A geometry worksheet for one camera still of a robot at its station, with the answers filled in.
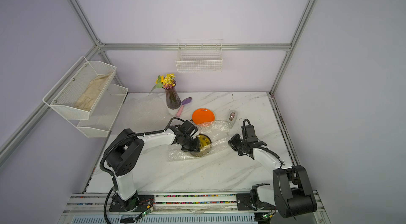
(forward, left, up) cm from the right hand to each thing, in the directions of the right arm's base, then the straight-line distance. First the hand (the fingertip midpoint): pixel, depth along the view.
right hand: (225, 142), depth 89 cm
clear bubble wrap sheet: (+11, +3, -6) cm, 13 cm away
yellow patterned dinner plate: (-1, +12, -3) cm, 12 cm away
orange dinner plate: (+20, +13, -3) cm, 24 cm away
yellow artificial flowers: (+30, +35, +20) cm, 50 cm away
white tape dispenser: (+17, -6, -1) cm, 18 cm away
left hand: (-4, +16, -4) cm, 17 cm away
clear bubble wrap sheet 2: (+25, +53, -3) cm, 58 cm away
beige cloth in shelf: (+12, +70, +26) cm, 75 cm away
